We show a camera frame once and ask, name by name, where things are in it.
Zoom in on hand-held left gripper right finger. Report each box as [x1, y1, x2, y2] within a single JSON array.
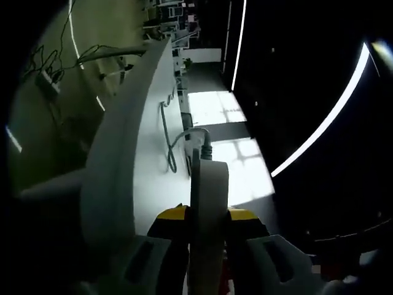
[[219, 206, 323, 295]]

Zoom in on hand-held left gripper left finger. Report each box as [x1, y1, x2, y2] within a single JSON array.
[[101, 202, 193, 295]]

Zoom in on white power strip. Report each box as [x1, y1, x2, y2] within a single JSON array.
[[189, 147, 230, 295]]

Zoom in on grey power strip cable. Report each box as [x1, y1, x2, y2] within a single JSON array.
[[159, 92, 213, 173]]

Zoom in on curved ceiling light strip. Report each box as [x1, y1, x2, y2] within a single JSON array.
[[271, 42, 374, 178]]

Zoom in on straight ceiling light strip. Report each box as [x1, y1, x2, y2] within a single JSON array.
[[230, 0, 247, 92]]

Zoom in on large bright window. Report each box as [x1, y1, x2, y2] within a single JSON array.
[[211, 138, 276, 207]]

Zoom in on white table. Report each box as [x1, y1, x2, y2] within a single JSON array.
[[78, 38, 194, 246]]

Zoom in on small bright window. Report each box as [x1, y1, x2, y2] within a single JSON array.
[[187, 91, 248, 127]]

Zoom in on tangled black floor cable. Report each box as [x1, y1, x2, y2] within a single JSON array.
[[26, 44, 145, 81]]

